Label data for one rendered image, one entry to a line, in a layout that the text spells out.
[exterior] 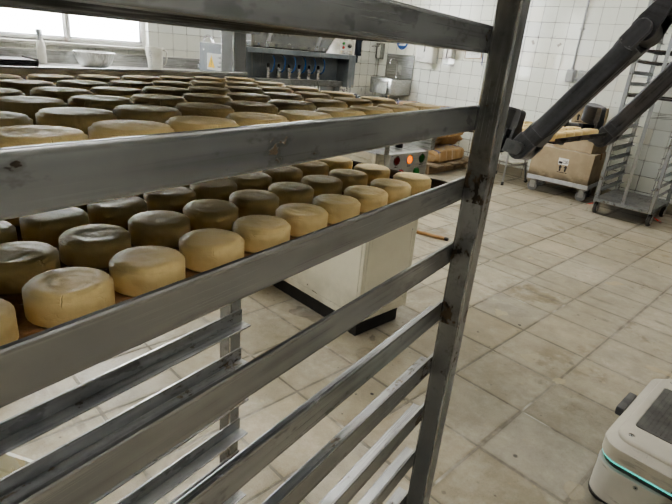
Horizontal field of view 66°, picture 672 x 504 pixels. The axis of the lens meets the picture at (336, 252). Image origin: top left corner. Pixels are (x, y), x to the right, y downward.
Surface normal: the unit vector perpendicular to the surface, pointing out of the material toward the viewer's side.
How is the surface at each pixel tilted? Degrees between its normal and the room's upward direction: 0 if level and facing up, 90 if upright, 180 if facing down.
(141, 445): 90
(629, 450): 31
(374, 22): 90
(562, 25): 90
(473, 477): 0
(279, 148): 90
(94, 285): 0
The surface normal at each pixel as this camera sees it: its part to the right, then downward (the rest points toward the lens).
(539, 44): -0.72, 0.19
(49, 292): 0.08, -0.93
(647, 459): -0.30, -0.69
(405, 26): 0.81, 0.28
